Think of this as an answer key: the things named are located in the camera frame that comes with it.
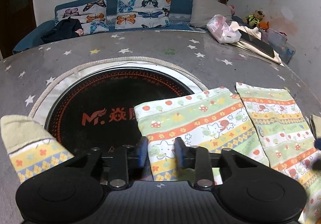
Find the black smartphone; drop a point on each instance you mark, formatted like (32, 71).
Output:
(258, 44)

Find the cream cloth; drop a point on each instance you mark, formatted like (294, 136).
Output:
(240, 25)

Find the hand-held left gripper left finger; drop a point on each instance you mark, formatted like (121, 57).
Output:
(143, 150)

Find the blue sofa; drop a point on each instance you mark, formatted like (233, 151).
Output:
(180, 5)

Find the orange toy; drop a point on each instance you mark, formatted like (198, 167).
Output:
(263, 26)

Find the pink toy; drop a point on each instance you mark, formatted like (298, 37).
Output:
(232, 9)

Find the cartoon print children's pants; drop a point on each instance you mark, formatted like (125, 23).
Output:
(200, 118)

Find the clear plastic box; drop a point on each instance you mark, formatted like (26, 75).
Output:
(278, 40)

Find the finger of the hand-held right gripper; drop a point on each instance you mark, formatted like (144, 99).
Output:
(317, 143)

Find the dark wooden door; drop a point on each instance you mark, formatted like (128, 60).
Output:
(15, 0)

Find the teddy bear with yellow vest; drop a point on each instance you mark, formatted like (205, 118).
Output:
(254, 18)

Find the pink white plastic bag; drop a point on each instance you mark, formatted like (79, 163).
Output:
(223, 29)

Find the butterfly print cushion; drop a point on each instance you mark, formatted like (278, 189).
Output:
(92, 18)
(140, 13)

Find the black round induction cooktop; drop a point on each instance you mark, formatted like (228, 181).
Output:
(100, 93)

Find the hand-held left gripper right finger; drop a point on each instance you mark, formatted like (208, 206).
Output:
(179, 153)

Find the grey pillow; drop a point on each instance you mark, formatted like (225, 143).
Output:
(208, 10)

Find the grey star print tablecloth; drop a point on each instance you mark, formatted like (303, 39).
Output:
(150, 45)

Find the dark clothing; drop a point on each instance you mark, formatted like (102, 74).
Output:
(62, 29)

